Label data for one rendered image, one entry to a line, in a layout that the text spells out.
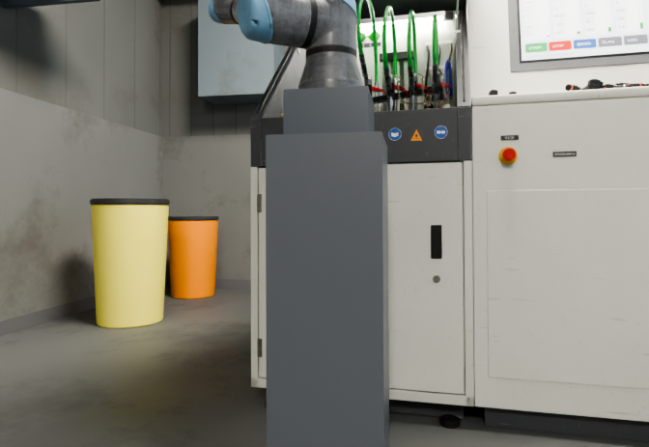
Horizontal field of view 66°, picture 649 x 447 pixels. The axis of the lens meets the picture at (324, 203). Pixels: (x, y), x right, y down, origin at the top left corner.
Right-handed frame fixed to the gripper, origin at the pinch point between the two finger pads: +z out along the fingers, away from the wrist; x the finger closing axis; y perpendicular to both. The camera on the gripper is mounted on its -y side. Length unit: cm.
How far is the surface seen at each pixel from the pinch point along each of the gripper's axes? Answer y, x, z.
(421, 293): -6, 80, 30
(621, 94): 49, 36, 65
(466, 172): 20, 52, 33
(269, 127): 2.0, 37.5, -26.1
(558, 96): 43, 36, 51
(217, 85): 135, 104, -228
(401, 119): 20.9, 38.0, 12.0
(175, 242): 38, 184, -206
